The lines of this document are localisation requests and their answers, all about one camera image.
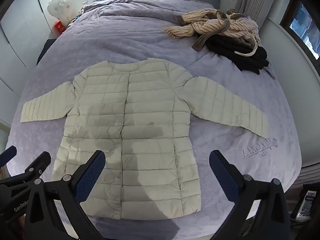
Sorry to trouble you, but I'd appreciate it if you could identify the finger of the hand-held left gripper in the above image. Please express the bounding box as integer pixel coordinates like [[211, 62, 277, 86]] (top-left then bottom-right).
[[0, 151, 52, 194], [0, 145, 17, 167]]

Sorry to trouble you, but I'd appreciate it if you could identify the beige striped garment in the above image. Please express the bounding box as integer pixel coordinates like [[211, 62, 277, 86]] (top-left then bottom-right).
[[164, 8, 260, 55]]

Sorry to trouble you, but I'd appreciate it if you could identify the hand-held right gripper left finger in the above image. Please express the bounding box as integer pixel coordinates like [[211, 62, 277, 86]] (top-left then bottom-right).
[[24, 150, 106, 240]]

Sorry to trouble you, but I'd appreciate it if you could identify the patterned dark box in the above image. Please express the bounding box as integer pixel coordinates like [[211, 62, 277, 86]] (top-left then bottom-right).
[[295, 184, 320, 221]]

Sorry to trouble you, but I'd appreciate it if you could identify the white printed plastic bag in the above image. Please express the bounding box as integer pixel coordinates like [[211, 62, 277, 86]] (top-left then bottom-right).
[[47, 0, 75, 27]]

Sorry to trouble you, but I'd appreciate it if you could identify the small red box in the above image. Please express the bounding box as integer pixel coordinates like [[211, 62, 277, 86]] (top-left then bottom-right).
[[54, 20, 66, 35]]

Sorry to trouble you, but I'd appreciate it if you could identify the white wardrobe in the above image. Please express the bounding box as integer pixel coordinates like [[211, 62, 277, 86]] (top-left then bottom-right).
[[0, 0, 59, 130]]

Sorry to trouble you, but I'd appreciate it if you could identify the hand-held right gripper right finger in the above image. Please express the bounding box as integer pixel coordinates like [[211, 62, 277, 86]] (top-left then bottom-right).
[[209, 149, 293, 240]]

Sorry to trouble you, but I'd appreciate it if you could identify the lavender bed blanket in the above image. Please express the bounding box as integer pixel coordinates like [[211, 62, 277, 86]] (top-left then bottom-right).
[[5, 0, 304, 240]]

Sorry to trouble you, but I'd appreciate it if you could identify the cream quilted puffer jacket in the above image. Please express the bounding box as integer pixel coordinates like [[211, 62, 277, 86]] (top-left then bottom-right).
[[20, 58, 270, 221]]

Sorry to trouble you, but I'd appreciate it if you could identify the black garment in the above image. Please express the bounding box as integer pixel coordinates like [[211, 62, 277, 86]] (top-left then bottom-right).
[[205, 34, 270, 75]]

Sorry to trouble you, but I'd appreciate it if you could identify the dark framed window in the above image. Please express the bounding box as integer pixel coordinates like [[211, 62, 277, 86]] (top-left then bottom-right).
[[279, 0, 320, 61]]

